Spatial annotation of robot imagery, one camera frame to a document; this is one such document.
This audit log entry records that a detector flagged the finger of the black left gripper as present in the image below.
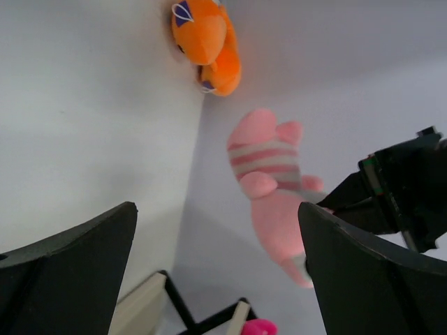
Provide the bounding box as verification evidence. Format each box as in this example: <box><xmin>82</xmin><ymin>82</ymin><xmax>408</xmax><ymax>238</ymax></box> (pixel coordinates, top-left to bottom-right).
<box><xmin>317</xmin><ymin>171</ymin><xmax>372</xmax><ymax>211</ymax></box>

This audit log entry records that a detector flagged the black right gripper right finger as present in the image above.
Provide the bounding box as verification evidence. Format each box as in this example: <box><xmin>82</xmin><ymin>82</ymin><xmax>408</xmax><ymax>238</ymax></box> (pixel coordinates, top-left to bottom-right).
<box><xmin>298</xmin><ymin>202</ymin><xmax>446</xmax><ymax>334</ymax></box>

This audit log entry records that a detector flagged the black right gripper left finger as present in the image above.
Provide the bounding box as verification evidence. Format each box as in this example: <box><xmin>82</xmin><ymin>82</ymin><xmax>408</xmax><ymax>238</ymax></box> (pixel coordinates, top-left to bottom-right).
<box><xmin>1</xmin><ymin>202</ymin><xmax>137</xmax><ymax>335</ymax></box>

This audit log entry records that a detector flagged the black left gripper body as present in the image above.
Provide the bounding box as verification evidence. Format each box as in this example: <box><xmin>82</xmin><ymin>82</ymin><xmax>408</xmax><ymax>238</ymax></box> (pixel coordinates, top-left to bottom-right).
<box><xmin>358</xmin><ymin>127</ymin><xmax>446</xmax><ymax>251</ymax></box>

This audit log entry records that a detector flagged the small pink striped plush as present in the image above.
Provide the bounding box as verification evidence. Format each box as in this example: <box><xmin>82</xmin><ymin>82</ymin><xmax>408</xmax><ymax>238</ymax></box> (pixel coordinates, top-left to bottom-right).
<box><xmin>226</xmin><ymin>109</ymin><xmax>325</xmax><ymax>288</ymax></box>

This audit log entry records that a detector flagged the orange plush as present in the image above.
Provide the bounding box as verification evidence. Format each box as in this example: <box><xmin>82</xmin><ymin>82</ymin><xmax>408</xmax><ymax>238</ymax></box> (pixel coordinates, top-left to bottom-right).
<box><xmin>199</xmin><ymin>49</ymin><xmax>242</xmax><ymax>96</ymax></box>
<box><xmin>171</xmin><ymin>0</ymin><xmax>235</xmax><ymax>66</ymax></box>

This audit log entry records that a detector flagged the cream two-tier folding shelf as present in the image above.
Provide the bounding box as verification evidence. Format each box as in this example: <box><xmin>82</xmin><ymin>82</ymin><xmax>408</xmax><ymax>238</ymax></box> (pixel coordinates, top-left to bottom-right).
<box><xmin>108</xmin><ymin>270</ymin><xmax>252</xmax><ymax>335</ymax></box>

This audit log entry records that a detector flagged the magenta plush on lower shelf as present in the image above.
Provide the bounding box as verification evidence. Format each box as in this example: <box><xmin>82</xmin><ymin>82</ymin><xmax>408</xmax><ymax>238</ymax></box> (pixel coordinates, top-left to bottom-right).
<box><xmin>240</xmin><ymin>319</ymin><xmax>278</xmax><ymax>335</ymax></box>

